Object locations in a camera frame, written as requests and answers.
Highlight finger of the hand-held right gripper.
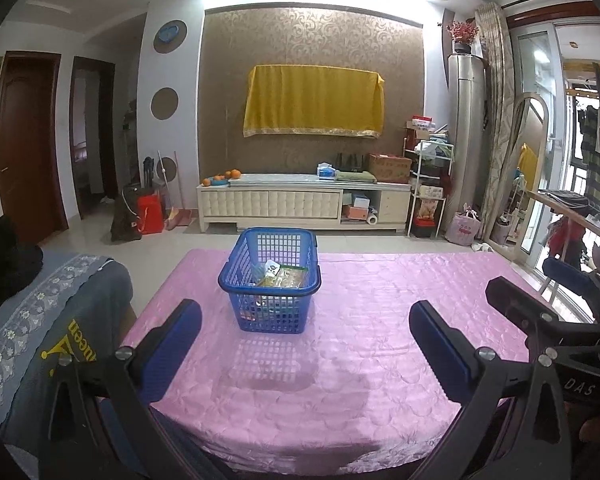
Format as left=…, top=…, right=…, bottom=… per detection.
left=541, top=256, right=600, bottom=321
left=485, top=276, right=600, bottom=356

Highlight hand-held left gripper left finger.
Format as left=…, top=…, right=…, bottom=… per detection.
left=37, top=298, right=231, bottom=480

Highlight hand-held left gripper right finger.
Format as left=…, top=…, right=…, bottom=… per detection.
left=408, top=300, right=581, bottom=480

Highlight blue plastic basket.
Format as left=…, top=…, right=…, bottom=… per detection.
left=217, top=226, right=322, bottom=335

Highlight clear green-edged cracker packet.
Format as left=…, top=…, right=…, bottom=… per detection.
left=257, top=266, right=311, bottom=289

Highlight red garment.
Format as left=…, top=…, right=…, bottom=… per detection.
left=547, top=217, right=588, bottom=268

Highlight wooden drying rack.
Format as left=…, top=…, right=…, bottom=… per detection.
left=525, top=190, right=600, bottom=286

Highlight grey bin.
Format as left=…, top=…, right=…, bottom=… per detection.
left=492, top=217, right=513, bottom=246

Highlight pink bag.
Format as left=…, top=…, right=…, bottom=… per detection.
left=445, top=210, right=482, bottom=247

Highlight pink tablecloth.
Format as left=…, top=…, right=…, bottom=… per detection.
left=120, top=247, right=581, bottom=478

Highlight arched floor mirror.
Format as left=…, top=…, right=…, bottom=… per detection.
left=490, top=92, right=551, bottom=261

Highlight pink broom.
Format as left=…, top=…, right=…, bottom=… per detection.
left=164, top=152, right=196, bottom=231

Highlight red bag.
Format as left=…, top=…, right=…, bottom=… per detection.
left=137, top=194, right=165, bottom=235

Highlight chair with grey lace cover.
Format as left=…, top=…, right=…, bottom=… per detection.
left=0, top=250, right=136, bottom=480

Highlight black bag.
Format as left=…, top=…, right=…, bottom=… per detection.
left=110, top=185, right=143, bottom=242

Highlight row of hanging clothes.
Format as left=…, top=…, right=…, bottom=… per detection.
left=577, top=62, right=600, bottom=191

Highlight white shelf rack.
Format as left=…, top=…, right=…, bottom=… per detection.
left=404, top=127, right=455, bottom=238

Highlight standing air conditioner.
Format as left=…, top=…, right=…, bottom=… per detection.
left=447, top=53, right=486, bottom=231

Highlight patterned curtain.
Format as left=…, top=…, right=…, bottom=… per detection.
left=475, top=2, right=511, bottom=233

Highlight cream TV cabinet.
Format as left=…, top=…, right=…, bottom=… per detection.
left=196, top=172, right=413, bottom=233

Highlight brown cardboard box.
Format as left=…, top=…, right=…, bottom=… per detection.
left=367, top=154, right=412, bottom=184

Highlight black garment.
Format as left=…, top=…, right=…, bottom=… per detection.
left=0, top=214, right=45, bottom=328

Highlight black router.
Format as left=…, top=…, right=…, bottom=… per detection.
left=336, top=152, right=366, bottom=172

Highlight brown wooden door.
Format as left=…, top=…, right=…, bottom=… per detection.
left=0, top=51, right=70, bottom=246

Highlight red flowers in vase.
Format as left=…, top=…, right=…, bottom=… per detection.
left=446, top=20, right=480, bottom=55

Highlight yellow cloth cover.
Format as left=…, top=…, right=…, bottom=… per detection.
left=243, top=64, right=386, bottom=139

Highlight white-handled mop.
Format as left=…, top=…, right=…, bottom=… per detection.
left=156, top=150, right=173, bottom=211

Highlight dark door frame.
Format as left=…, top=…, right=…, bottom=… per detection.
left=70, top=57, right=118, bottom=218

